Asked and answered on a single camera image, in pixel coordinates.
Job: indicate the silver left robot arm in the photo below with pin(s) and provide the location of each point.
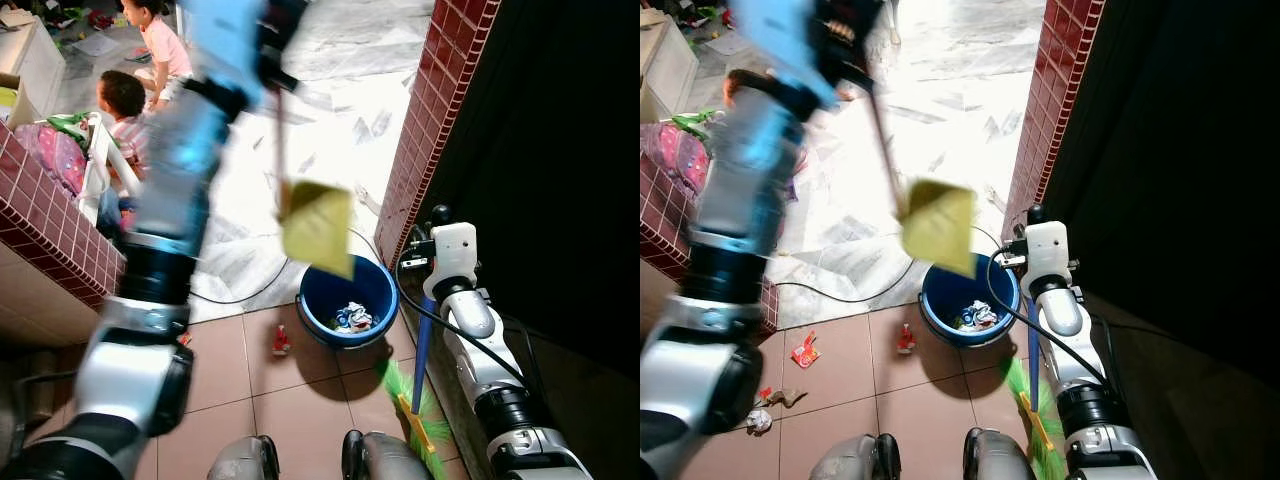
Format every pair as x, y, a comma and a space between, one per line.
740, 160
170, 160

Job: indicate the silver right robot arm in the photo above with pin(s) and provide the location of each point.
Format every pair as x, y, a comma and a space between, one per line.
1075, 350
480, 350

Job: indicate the crumpled white wrapper rubbish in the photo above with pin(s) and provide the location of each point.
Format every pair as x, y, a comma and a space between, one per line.
353, 317
978, 316

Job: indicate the blue plastic bucket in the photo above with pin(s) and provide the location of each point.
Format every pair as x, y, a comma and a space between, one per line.
945, 290
320, 290

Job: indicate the child in striped shirt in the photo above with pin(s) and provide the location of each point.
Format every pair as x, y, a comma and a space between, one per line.
122, 100
750, 82

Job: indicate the white paper sheet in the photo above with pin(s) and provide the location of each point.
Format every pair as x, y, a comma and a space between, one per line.
728, 42
95, 44

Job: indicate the child in pink shirt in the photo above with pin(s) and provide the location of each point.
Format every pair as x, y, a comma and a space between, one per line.
160, 45

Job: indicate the small red snack wrapper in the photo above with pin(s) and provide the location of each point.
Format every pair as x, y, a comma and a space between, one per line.
282, 342
906, 339

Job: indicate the green plastic toy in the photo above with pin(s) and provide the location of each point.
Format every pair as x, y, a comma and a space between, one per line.
68, 122
700, 120

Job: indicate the white cabinet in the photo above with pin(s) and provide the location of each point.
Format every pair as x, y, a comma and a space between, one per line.
670, 65
35, 65

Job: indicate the pink patterned bag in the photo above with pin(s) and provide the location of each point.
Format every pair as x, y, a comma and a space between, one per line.
55, 158
680, 155

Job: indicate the grey right robot leg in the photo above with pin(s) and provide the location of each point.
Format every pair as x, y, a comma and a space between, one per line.
385, 458
1000, 455

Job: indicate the grey robot leg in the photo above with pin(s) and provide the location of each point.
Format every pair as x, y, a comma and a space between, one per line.
385, 458
855, 458
245, 460
1000, 455

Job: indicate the white plastic chair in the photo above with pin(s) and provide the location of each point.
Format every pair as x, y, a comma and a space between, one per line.
100, 165

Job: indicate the torn red snack wrapper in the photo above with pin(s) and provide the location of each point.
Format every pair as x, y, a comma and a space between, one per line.
805, 350

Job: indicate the grey left robot leg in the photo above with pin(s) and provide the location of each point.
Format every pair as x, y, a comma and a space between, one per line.
245, 460
855, 458

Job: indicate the brown litter scrap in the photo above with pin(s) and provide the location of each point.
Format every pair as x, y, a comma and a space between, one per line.
785, 397

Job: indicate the crumpled white paper ball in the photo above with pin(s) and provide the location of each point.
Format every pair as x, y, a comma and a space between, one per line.
759, 420

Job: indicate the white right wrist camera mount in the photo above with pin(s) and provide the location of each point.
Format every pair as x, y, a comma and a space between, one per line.
455, 255
1047, 250

